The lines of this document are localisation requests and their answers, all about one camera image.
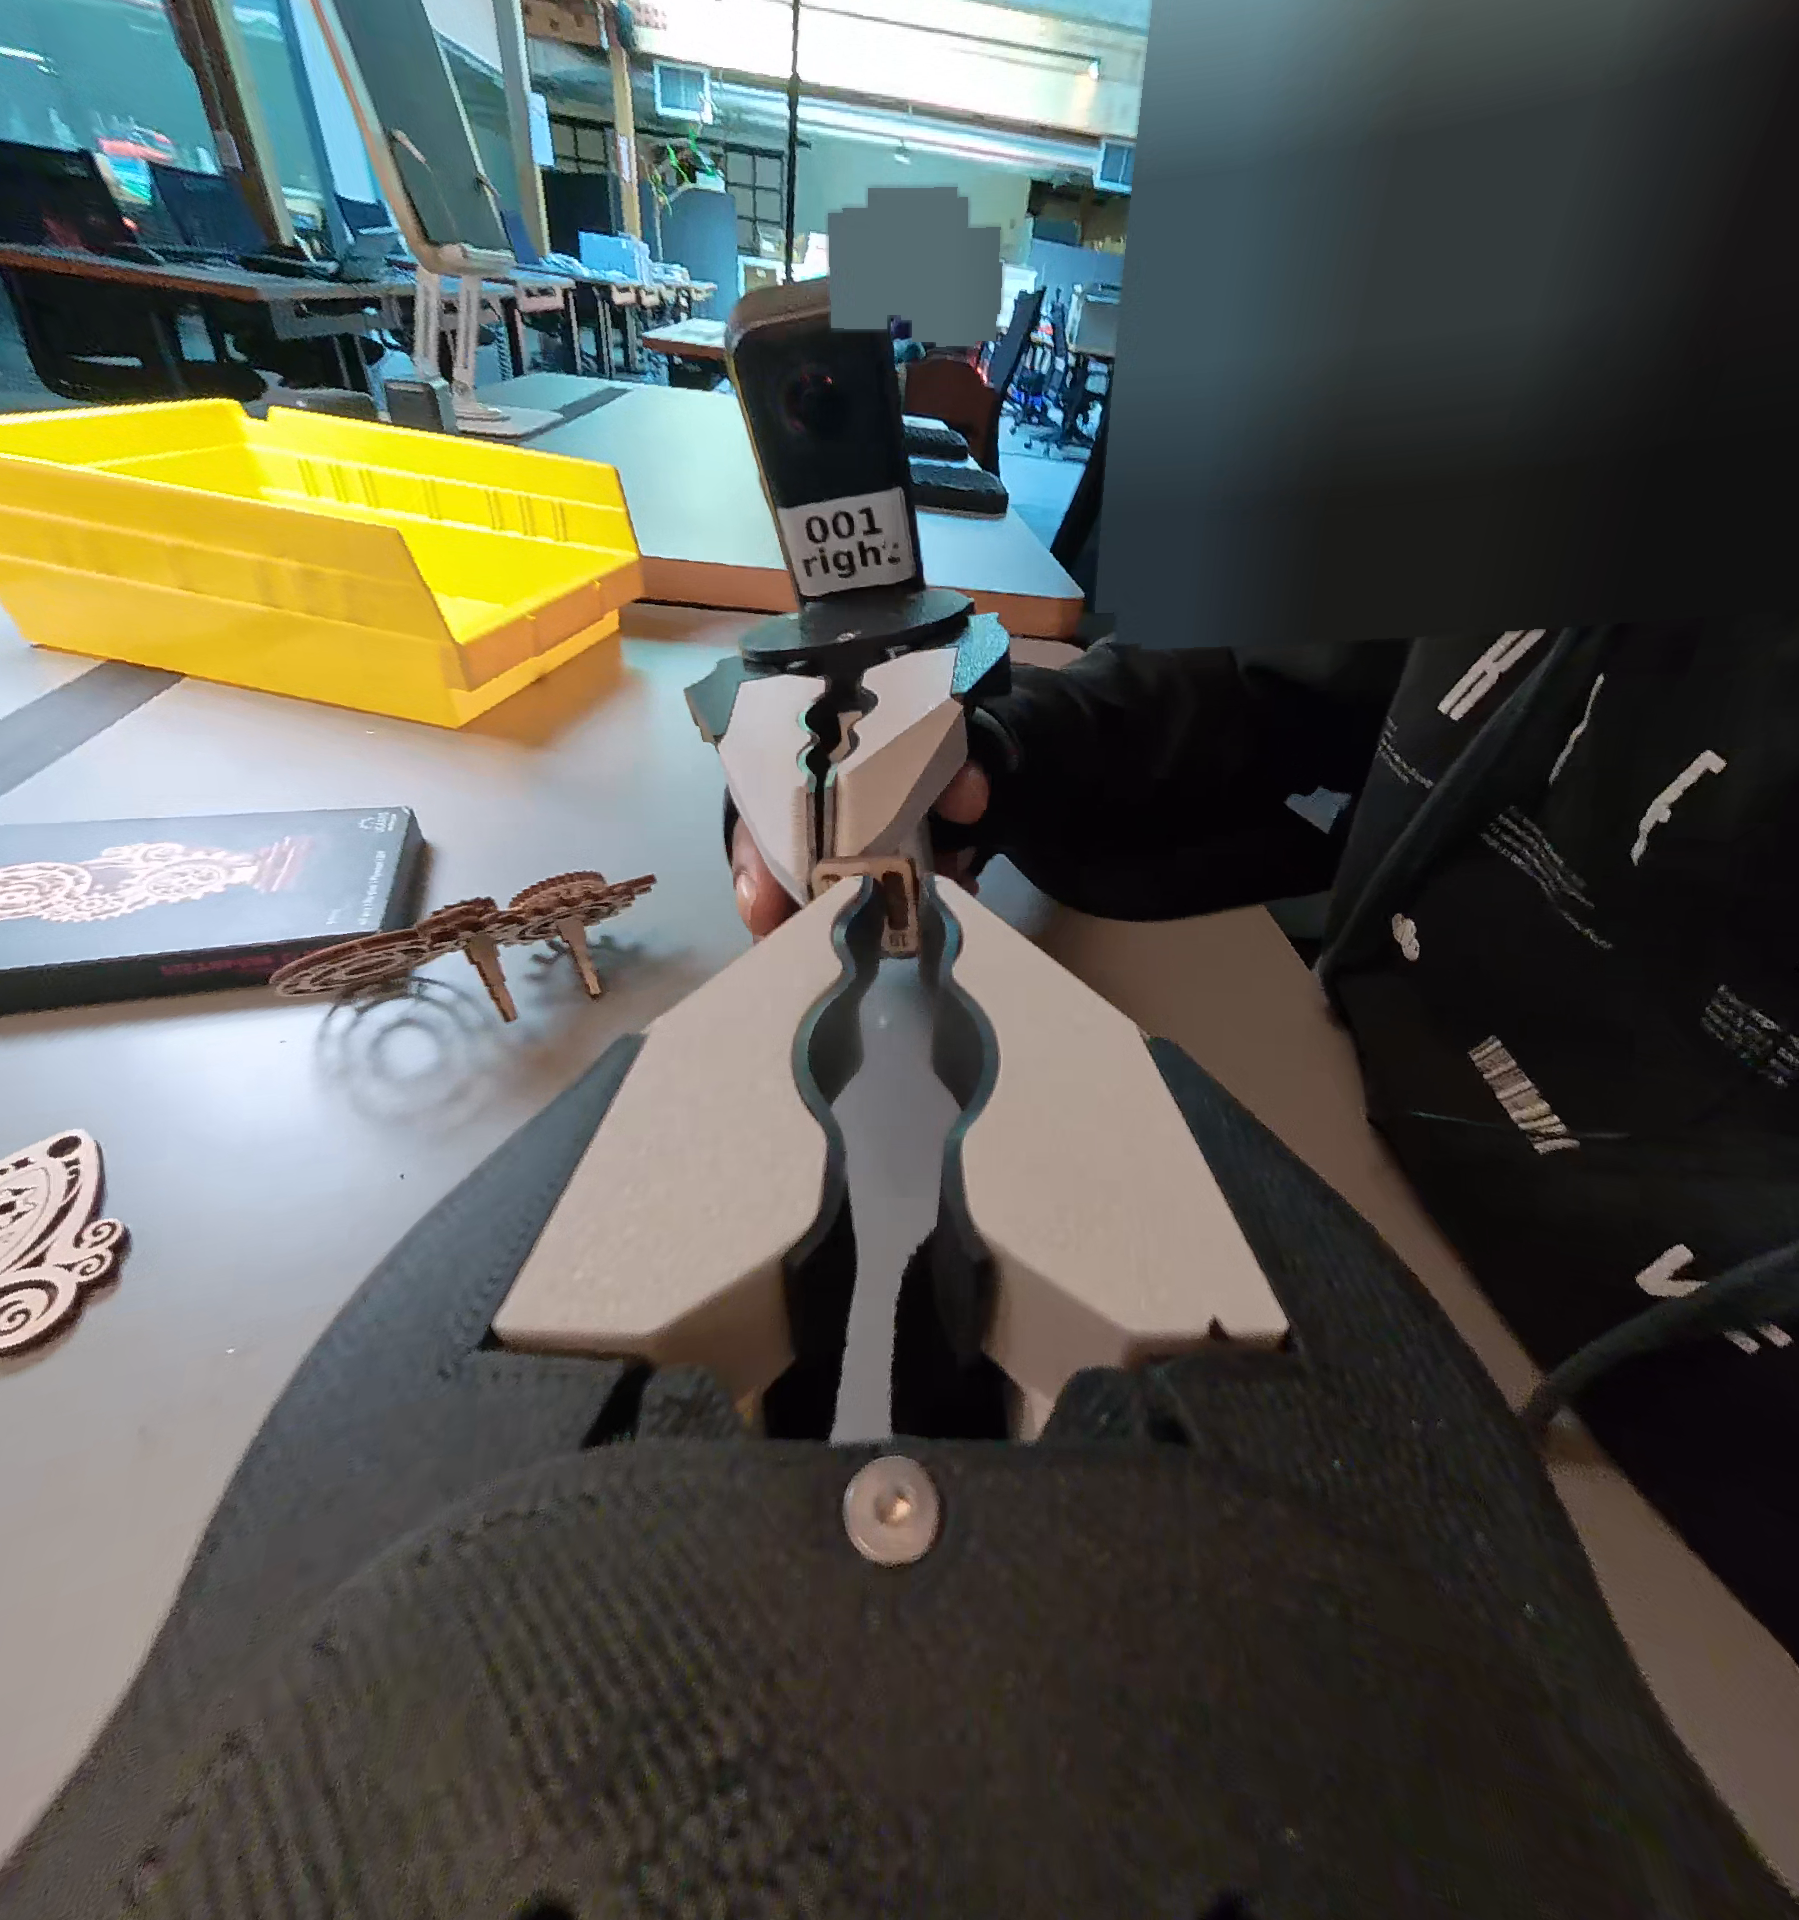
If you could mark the wooden gear assembly with pegs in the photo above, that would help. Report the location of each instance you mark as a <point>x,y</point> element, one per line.
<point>449,929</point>

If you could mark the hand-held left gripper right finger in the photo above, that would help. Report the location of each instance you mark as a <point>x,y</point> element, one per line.
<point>1109,1185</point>

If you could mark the yellow plastic bin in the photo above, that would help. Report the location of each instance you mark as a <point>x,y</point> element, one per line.
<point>239,571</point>

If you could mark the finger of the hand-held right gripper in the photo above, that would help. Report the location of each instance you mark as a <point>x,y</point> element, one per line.
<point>770,765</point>
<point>905,765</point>

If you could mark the black puzzle box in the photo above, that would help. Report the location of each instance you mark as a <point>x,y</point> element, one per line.
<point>133,915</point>

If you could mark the black laptop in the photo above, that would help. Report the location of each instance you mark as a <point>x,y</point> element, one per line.
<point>225,211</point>
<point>15,187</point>

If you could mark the person's black printed hoodie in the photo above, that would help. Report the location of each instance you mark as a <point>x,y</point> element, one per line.
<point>1590,975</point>

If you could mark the sign on black pole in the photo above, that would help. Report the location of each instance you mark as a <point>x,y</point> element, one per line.
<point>796,135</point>

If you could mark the wood-edged grey table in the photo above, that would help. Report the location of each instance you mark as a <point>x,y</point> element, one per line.
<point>689,467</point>

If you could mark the small grey box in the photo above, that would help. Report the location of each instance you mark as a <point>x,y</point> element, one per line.
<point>419,405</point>

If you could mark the person's right hand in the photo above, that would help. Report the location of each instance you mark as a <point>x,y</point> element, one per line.
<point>760,893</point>

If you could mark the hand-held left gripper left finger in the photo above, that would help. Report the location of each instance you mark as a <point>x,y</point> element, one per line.
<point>674,1185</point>

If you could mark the dark wooden table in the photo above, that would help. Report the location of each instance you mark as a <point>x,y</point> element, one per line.
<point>165,267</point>

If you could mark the ornate wooden teardrop piece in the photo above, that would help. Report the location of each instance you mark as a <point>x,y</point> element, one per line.
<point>15,1246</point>

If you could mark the person's right forearm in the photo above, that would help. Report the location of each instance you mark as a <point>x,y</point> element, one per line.
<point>1185,765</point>

